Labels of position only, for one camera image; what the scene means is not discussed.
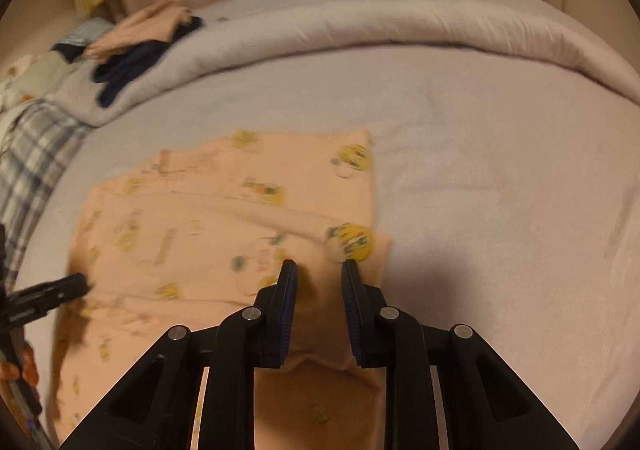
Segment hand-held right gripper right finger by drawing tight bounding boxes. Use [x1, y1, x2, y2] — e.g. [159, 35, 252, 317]
[341, 260, 581, 450]

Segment grey duvet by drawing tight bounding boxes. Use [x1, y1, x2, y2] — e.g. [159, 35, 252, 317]
[52, 0, 640, 128]

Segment printed grey pillow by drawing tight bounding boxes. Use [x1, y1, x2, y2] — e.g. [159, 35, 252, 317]
[0, 52, 76, 110]

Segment plaid cloth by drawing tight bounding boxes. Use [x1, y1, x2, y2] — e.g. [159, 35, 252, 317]
[0, 100, 93, 281]

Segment navy clothes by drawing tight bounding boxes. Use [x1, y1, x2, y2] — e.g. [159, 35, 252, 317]
[92, 16, 206, 108]

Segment person's left hand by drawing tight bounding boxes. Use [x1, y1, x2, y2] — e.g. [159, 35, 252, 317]
[0, 345, 38, 387]

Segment light grey bed sheet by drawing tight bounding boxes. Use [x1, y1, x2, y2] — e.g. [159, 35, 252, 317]
[10, 44, 640, 450]

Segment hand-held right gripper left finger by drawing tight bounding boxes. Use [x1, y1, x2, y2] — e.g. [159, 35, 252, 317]
[59, 259, 298, 450]

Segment folded peach clothes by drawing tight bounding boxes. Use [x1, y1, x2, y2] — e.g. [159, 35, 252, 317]
[82, 0, 193, 64]

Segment peach printed garment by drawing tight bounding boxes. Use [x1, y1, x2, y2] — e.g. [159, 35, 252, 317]
[50, 130, 393, 450]

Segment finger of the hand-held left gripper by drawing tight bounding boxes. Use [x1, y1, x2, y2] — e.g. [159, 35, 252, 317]
[0, 273, 92, 325]

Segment grey and navy folded cloth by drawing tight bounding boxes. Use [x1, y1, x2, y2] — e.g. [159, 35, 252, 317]
[52, 18, 113, 63]

